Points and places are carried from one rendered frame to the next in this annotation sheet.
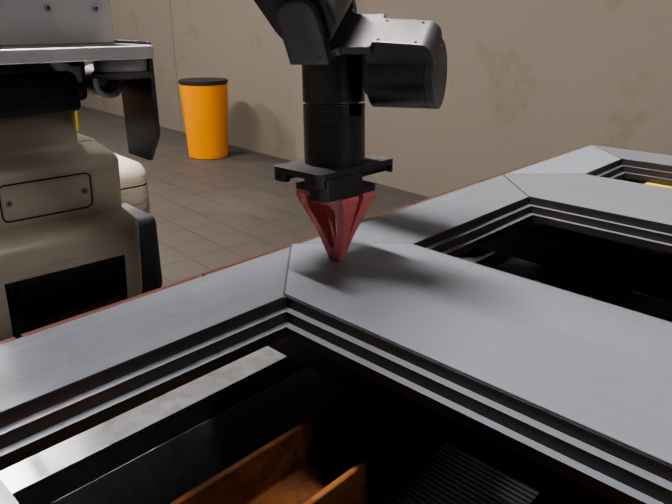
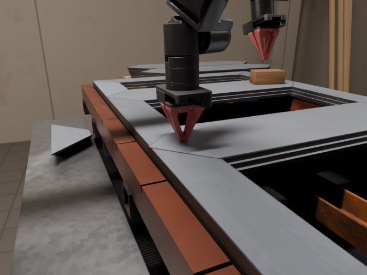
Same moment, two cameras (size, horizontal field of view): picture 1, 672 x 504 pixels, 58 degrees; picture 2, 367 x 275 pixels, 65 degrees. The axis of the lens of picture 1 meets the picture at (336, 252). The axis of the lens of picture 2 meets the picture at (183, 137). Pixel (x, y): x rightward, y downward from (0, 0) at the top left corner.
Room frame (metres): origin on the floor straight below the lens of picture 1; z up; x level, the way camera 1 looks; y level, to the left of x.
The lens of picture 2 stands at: (0.38, 0.46, 1.04)
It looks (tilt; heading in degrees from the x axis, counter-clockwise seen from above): 20 degrees down; 293
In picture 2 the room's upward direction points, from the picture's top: straight up
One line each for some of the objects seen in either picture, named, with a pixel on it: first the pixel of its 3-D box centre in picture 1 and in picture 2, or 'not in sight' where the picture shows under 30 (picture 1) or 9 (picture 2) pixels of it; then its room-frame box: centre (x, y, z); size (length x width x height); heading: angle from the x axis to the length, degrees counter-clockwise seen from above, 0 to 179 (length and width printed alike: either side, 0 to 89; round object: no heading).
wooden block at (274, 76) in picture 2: not in sight; (267, 76); (0.51, -0.70, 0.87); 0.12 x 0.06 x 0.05; 31
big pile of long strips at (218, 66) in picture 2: not in sight; (201, 71); (0.92, -1.11, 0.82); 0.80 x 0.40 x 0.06; 46
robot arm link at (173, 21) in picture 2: (339, 74); (183, 39); (0.57, 0.00, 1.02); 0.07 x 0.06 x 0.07; 68
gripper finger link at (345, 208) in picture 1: (344, 212); (180, 115); (0.58, -0.01, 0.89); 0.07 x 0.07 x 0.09; 46
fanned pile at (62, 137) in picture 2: not in sight; (71, 135); (1.09, -0.25, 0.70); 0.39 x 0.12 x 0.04; 136
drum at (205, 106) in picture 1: (206, 118); not in sight; (5.08, 1.07, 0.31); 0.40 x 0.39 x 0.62; 42
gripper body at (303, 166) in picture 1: (334, 142); (182, 77); (0.57, 0.00, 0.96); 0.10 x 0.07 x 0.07; 136
